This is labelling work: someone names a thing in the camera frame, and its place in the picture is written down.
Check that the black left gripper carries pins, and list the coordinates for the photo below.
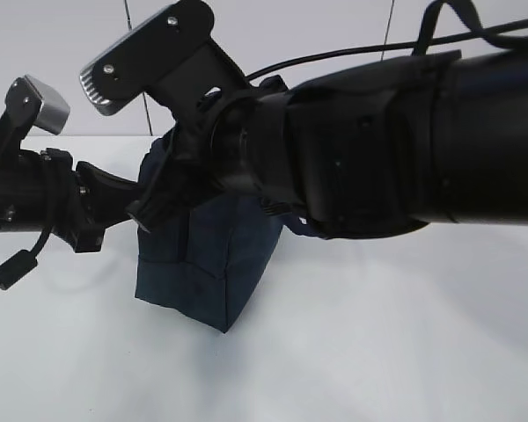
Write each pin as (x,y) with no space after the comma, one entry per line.
(39,190)

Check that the dark blue lunch bag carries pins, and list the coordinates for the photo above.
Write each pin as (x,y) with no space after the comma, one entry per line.
(207,263)

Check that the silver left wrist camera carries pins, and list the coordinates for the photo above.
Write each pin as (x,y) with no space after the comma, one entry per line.
(30,103)

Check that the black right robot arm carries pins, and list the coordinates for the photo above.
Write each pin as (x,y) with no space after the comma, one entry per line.
(375,151)

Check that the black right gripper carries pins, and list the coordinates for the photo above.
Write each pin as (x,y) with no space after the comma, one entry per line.
(243,148)

